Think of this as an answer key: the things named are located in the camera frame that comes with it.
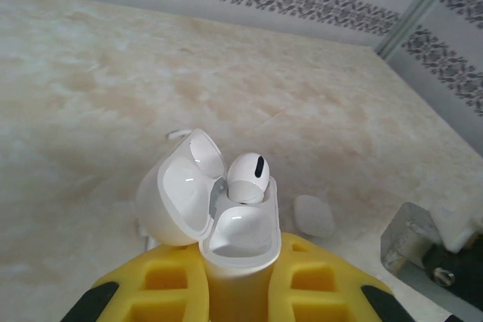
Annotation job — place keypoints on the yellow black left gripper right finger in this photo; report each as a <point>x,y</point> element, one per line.
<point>320,299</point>

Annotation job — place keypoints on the large white earbud charging case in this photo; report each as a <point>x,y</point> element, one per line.
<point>234,280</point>

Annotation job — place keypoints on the small white earbud charging case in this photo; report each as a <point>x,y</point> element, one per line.
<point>315,216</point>

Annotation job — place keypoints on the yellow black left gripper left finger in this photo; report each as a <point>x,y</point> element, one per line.
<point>166,299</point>

